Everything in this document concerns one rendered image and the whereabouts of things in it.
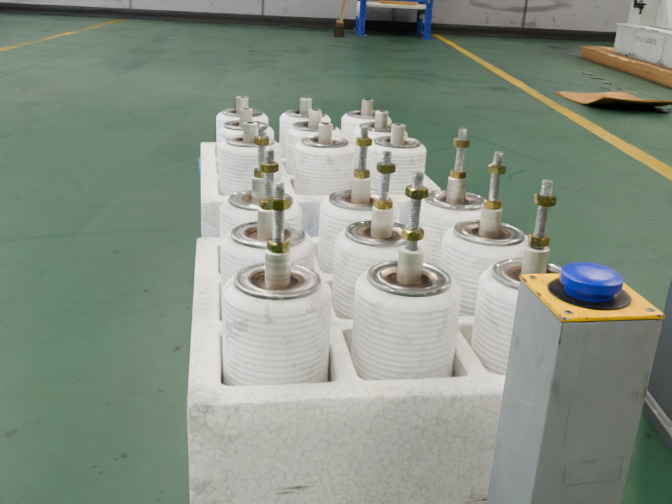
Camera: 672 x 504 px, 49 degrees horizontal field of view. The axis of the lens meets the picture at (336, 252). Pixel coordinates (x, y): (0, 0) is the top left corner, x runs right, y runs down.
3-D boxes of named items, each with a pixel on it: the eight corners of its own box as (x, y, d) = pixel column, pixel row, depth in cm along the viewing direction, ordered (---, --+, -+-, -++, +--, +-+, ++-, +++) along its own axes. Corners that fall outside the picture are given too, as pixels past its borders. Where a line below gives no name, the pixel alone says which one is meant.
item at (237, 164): (276, 239, 126) (278, 135, 119) (281, 260, 117) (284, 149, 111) (219, 240, 124) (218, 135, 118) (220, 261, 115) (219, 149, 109)
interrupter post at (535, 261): (513, 277, 68) (518, 244, 67) (533, 273, 69) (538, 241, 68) (531, 287, 66) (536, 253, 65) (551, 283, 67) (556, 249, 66)
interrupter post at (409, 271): (390, 278, 67) (393, 244, 65) (414, 276, 67) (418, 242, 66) (401, 289, 65) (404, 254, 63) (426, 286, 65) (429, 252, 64)
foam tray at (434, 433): (471, 350, 107) (486, 234, 100) (602, 546, 71) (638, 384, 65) (199, 360, 101) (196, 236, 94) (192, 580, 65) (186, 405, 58)
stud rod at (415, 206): (418, 256, 65) (426, 173, 62) (409, 257, 64) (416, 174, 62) (412, 252, 66) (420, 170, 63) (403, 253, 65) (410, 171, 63)
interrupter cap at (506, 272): (474, 271, 69) (475, 264, 69) (535, 260, 73) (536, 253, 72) (528, 302, 63) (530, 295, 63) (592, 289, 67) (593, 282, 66)
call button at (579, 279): (600, 286, 51) (605, 259, 51) (630, 311, 48) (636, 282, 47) (546, 288, 51) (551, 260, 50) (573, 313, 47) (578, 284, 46)
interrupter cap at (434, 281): (354, 270, 68) (354, 263, 68) (427, 263, 71) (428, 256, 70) (386, 304, 61) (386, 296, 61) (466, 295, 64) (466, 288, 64)
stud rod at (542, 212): (528, 258, 68) (540, 179, 65) (539, 258, 68) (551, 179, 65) (531, 262, 67) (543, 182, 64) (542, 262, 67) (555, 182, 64)
